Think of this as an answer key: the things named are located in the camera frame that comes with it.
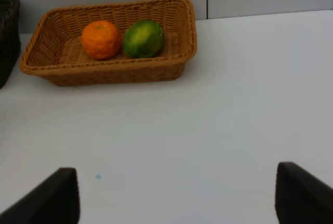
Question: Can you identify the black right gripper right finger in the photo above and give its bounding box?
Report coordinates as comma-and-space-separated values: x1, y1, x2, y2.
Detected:
275, 162, 332, 224

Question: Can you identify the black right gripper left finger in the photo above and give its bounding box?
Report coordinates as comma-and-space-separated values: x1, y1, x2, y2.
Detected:
1, 167, 80, 223

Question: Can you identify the orange tangerine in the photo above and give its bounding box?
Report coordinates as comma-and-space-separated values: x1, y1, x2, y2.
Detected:
81, 20, 122, 60

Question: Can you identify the green lime fruit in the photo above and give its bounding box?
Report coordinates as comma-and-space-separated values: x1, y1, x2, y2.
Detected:
122, 20, 164, 58

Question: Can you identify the orange wicker basket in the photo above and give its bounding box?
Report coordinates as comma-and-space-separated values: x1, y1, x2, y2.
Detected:
20, 0, 197, 86

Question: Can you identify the dark brown wicker basket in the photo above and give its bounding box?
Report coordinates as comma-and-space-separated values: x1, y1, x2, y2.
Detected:
0, 0, 21, 88

